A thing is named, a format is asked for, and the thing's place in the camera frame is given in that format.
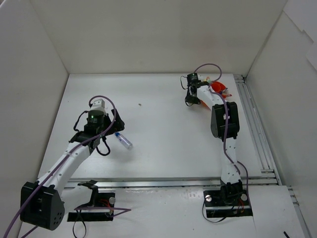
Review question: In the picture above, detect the clear blue glue bottle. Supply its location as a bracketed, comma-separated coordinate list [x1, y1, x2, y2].
[114, 132, 133, 150]

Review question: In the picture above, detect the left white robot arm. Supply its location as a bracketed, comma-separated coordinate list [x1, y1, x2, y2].
[18, 107, 125, 231]

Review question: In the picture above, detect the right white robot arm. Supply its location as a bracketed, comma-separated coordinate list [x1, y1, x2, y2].
[185, 73, 243, 206]

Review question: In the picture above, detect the orange round divided container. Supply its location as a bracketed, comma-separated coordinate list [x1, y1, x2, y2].
[197, 82, 227, 110]

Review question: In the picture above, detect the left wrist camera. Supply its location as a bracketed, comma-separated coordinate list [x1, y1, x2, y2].
[89, 99, 106, 115]

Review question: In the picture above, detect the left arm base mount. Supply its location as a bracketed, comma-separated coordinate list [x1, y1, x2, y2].
[67, 192, 115, 222]

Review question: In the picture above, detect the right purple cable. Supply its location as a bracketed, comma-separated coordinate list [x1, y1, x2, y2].
[194, 63, 250, 194]

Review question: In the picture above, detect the purple cable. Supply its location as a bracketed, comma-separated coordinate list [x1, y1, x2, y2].
[194, 63, 250, 194]
[0, 95, 132, 238]

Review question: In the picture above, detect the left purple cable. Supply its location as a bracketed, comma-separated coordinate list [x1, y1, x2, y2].
[0, 95, 132, 238]

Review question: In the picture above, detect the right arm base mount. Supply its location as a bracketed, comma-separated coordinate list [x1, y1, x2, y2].
[202, 189, 253, 223]

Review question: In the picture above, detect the aluminium frame rail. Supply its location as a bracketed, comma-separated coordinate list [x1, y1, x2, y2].
[234, 74, 313, 238]

